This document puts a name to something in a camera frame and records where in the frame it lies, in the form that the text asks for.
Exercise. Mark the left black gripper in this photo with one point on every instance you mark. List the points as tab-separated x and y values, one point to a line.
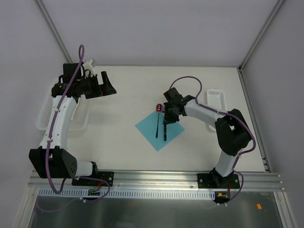
97	84

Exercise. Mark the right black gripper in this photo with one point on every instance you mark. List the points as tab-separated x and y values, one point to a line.
169	116

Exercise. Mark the iridescent spoon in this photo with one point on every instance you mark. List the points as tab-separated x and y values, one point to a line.
159	108

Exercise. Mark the blue paper napkin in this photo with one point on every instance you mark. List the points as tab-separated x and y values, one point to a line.
147	127

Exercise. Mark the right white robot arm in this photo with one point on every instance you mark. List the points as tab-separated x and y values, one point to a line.
233	133

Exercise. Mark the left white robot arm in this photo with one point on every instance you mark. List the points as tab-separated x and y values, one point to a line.
51	159

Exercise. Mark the small white utensil tray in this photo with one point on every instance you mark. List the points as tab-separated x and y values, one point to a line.
216	99

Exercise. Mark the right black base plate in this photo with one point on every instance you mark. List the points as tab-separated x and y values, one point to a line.
211	181

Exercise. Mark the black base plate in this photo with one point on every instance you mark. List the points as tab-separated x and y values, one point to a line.
90	181
211	181

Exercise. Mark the aluminium mounting rail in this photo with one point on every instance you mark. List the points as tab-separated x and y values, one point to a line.
186	180

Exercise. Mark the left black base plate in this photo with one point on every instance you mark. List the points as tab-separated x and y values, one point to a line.
90	181

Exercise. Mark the white slotted cable duct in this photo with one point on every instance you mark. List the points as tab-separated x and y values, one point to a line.
133	194

